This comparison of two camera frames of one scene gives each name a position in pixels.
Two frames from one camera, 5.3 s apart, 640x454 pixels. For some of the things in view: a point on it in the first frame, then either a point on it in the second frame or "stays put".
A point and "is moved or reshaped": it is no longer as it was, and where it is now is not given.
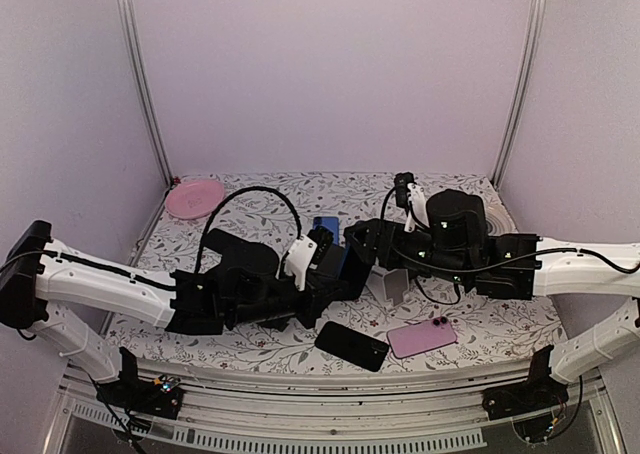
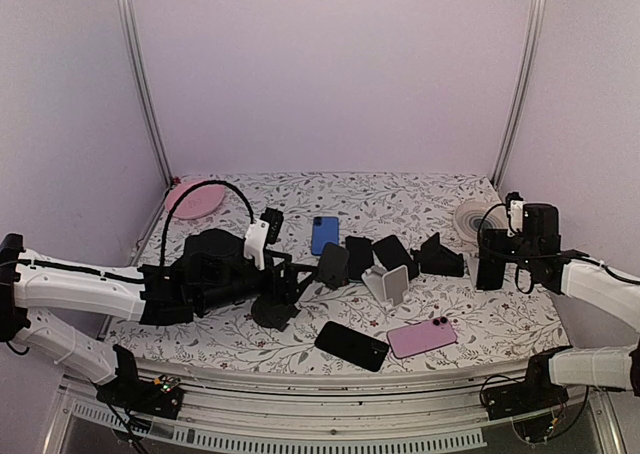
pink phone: x=421 y=337 stays put
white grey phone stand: x=395 y=285 is moved or reshaped
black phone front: x=352 y=345 stays put
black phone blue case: x=333 y=260 is moved or reshaped
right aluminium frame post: x=526 y=81 stays put
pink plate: x=195 y=198 stays put
